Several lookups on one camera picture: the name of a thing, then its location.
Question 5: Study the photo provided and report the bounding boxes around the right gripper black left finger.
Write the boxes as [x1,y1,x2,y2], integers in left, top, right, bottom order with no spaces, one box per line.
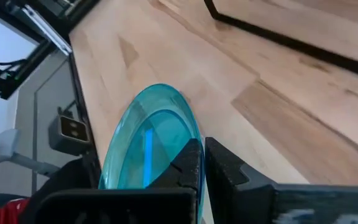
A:
[37,139,203,224]

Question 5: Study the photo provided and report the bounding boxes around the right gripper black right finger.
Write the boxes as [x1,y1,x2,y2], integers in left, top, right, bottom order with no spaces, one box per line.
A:
[204,137,358,224]

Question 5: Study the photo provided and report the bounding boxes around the teal translucent plastic plate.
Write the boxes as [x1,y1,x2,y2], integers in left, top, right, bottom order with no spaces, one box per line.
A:
[98,83,206,224]

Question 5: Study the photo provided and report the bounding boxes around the red cloth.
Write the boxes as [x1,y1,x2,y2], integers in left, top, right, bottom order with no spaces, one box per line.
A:
[0,198,30,224]

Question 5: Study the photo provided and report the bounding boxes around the grey camera box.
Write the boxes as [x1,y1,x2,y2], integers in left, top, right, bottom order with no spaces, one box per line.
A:
[48,114,91,156]

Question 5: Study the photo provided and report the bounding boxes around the black aluminium rig frame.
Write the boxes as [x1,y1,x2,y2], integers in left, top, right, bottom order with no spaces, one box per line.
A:
[0,0,102,187]

